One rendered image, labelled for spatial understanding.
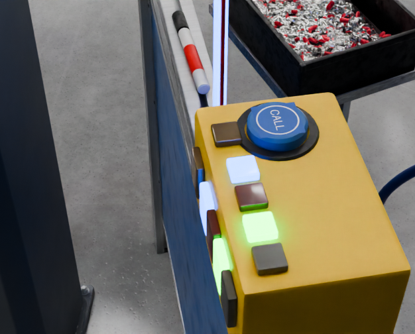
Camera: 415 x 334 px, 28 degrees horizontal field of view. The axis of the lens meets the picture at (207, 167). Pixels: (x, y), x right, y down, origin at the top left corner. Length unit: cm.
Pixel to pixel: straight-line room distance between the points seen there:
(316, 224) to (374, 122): 169
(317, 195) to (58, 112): 172
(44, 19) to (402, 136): 109
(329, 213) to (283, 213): 3
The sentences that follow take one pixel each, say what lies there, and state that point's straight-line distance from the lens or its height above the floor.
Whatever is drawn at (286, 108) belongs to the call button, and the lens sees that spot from 55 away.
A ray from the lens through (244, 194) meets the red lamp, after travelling 50.
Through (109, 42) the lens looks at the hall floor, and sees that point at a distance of 241.
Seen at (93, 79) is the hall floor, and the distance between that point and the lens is 229.
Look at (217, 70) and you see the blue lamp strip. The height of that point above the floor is 93.
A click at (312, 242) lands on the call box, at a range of 49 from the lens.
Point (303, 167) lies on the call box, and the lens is 53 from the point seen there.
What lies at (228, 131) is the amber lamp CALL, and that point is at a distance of 54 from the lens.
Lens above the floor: 145
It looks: 46 degrees down
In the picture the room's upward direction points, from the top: straight up
